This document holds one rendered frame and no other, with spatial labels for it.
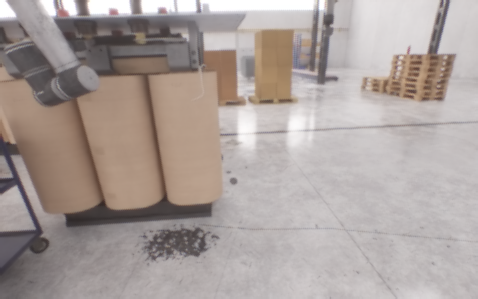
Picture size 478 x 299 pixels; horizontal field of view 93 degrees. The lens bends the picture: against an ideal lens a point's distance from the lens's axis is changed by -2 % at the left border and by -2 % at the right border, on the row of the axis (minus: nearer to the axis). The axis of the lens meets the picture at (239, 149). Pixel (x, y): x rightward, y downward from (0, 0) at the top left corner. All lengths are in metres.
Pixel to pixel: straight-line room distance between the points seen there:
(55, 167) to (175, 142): 0.77
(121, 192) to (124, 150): 0.31
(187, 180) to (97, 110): 0.68
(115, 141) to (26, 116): 0.50
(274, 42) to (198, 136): 4.87
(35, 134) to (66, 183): 0.35
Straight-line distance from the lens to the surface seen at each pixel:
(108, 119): 1.57
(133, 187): 1.70
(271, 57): 6.08
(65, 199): 1.94
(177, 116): 1.45
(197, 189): 1.63
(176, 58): 1.44
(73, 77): 1.17
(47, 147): 1.81
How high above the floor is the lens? 1.15
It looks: 22 degrees down
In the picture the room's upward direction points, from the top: 2 degrees counter-clockwise
